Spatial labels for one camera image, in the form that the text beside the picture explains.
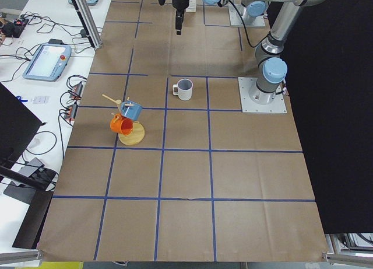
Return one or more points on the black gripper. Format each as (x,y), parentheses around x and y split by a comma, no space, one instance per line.
(180,1)

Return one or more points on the blue white milk carton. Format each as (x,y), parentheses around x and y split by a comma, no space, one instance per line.
(192,6)

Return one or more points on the white grey-lined mug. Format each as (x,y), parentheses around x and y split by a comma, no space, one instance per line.
(183,89)

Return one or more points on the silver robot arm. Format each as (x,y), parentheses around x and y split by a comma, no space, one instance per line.
(272,69)

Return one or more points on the blue mug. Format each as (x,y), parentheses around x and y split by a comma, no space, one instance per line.
(131,110)

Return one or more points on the orange mug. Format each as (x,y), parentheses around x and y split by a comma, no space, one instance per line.
(121,124)

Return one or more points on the wooden mug tree stand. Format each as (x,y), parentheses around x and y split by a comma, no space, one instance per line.
(138,133)

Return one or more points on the brown paper table cover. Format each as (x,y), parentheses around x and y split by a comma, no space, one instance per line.
(207,182)

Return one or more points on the black monitor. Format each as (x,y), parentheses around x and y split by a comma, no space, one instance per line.
(18,127)

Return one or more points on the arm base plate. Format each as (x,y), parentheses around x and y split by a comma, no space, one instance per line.
(251,15)
(255,101)

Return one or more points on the aluminium frame post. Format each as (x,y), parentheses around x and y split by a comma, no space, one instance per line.
(87,21)

